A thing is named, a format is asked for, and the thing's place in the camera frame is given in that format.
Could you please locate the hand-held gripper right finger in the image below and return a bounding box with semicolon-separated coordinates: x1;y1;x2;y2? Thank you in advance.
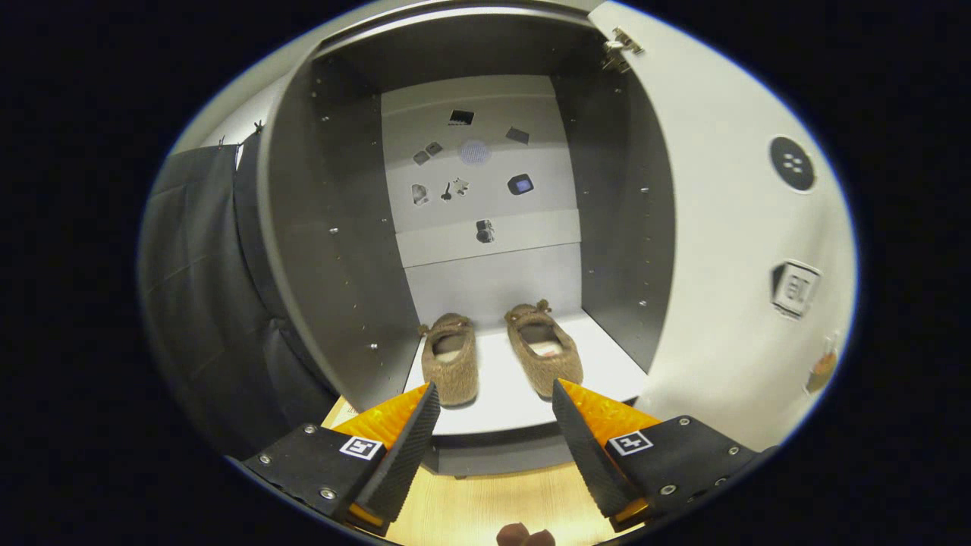
551;379;759;532

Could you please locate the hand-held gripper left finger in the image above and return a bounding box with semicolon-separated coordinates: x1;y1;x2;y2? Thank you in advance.
241;381;442;538

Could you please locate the brown fuzzy shoe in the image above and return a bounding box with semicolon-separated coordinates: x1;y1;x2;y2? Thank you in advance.
504;300;585;400
419;313;480;408

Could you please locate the beige shoe cabinet door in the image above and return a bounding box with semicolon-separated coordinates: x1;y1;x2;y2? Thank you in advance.
588;0;859;453

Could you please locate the dark grey shoe cabinet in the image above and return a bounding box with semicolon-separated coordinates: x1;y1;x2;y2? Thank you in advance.
258;0;676;479

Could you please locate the light grey cabinet shelf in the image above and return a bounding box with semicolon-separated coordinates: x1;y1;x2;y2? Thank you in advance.
402;307;651;456

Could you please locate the metal door hinge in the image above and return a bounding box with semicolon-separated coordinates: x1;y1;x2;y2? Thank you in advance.
602;27;646;74

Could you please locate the black backdrop cloth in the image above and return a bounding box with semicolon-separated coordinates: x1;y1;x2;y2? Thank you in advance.
139;125;342;460

